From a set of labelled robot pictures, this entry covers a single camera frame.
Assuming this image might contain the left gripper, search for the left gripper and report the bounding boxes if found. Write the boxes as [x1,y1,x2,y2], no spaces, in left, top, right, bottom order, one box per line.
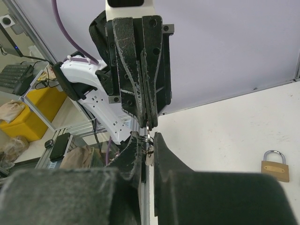
[104,15,174,128]

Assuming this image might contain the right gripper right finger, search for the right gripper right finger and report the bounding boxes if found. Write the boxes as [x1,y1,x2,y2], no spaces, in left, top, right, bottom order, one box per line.
[153,132,297,225]

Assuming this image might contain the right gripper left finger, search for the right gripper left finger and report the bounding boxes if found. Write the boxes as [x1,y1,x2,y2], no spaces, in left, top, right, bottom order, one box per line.
[0,132,142,225]

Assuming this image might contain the small silver key pair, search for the small silver key pair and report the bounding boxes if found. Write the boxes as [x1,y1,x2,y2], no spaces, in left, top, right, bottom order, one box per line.
[138,135,154,166]

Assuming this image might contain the small brass padlock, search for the small brass padlock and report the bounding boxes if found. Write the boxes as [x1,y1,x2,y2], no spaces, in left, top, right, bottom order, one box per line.
[147,120,152,131]

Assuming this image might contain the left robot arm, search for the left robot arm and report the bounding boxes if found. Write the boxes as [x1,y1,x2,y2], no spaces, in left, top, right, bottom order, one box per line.
[53,12,174,145]

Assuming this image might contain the black smartphone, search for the black smartphone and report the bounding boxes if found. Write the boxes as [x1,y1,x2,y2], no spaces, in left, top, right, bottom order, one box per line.
[49,133,71,162]

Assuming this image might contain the yellow box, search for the yellow box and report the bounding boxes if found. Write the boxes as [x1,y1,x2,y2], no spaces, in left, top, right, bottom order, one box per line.
[0,88,67,142]

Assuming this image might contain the medium brass padlock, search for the medium brass padlock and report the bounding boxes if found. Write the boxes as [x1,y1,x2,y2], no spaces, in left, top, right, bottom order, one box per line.
[261,150,290,183]

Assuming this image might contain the black keyboard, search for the black keyboard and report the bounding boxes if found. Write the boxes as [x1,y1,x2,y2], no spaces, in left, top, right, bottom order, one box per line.
[0,64,34,96]

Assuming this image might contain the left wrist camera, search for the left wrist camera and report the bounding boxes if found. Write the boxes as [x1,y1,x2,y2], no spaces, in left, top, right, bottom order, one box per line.
[105,0,157,21]

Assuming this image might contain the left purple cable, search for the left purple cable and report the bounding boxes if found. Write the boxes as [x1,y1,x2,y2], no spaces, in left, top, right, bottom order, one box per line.
[51,0,113,165]

